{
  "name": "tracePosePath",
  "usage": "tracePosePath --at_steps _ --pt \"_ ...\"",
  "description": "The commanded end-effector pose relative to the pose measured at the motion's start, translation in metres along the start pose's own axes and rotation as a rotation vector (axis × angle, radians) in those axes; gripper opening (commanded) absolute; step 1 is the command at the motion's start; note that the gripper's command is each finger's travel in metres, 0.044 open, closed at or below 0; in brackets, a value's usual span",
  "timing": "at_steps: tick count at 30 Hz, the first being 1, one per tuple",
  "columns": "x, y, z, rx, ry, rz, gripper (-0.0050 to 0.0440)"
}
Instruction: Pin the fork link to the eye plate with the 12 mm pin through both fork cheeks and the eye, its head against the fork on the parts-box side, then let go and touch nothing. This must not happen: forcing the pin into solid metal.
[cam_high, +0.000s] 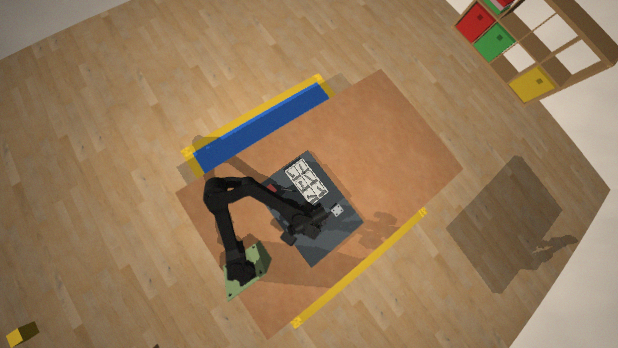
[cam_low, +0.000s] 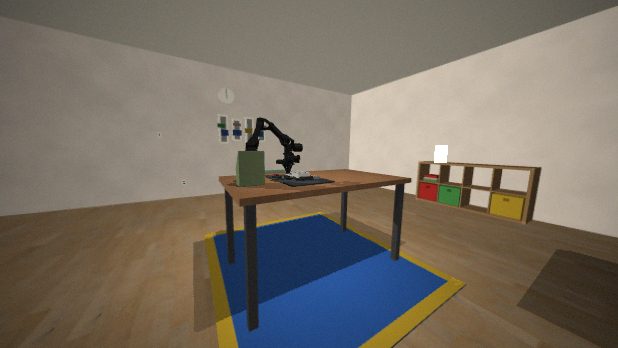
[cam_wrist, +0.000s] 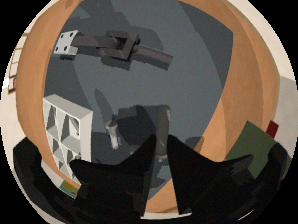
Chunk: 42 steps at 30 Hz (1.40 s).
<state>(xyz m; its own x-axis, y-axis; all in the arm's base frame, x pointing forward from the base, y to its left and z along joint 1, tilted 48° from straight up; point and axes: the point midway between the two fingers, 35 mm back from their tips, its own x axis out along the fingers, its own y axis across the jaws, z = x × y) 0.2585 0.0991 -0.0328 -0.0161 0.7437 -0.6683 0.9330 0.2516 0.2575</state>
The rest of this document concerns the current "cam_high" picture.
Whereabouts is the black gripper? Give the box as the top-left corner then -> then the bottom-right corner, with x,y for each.
280,201 -> 314,246

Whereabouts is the dark grey flat bar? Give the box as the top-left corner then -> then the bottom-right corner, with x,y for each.
320,212 -> 334,225

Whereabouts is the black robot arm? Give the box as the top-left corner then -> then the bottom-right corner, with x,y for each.
203,176 -> 328,287

